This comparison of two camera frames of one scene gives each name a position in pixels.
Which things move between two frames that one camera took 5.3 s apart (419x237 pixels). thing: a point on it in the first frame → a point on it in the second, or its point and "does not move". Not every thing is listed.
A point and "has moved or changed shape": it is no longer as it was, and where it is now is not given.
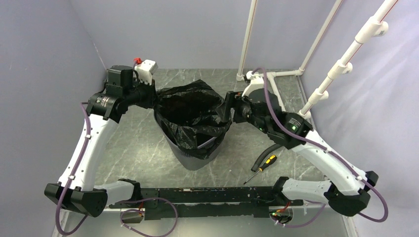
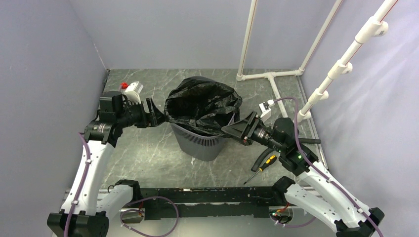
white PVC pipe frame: [373, 27] does not move
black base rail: [226, 202] does not move
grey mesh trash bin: [192, 163] → [198, 146]
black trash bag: [189, 112] has moved or changed shape
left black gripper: [152, 98] → [155, 116]
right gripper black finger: [230, 102] → [242, 128]
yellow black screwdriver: [268, 162] does not move
